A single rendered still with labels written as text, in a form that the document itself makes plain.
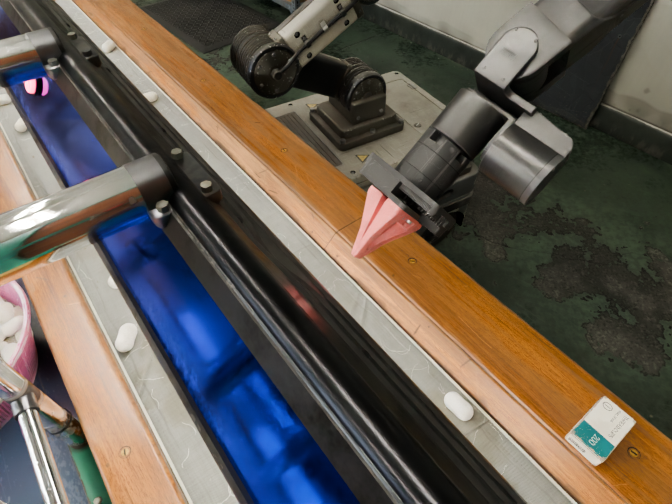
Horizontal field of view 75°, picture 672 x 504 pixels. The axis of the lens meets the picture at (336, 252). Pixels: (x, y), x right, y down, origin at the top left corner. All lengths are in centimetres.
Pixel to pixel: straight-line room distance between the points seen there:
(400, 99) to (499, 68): 105
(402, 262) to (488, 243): 115
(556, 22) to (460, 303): 32
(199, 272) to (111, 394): 40
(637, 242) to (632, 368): 56
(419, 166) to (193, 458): 38
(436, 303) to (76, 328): 44
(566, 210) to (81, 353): 176
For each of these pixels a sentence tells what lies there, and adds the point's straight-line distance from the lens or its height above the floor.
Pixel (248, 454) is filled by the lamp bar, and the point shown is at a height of 107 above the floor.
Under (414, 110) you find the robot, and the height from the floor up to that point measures 47.
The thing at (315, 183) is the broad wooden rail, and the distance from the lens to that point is 71.
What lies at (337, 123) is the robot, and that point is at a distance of 129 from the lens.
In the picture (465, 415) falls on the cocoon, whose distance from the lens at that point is 52.
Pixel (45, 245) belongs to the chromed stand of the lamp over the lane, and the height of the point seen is 111.
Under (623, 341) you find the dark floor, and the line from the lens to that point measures 167.
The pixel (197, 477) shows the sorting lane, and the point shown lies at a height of 74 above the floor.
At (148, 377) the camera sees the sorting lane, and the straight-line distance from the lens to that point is 58.
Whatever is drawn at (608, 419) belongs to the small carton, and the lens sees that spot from 55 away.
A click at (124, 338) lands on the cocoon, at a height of 76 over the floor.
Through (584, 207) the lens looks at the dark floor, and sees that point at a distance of 204.
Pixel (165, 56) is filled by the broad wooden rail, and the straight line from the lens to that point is 114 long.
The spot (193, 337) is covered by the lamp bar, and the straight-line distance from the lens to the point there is 18.
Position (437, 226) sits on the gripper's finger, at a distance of 48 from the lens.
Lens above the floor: 123
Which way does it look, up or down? 50 degrees down
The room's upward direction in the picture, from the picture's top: straight up
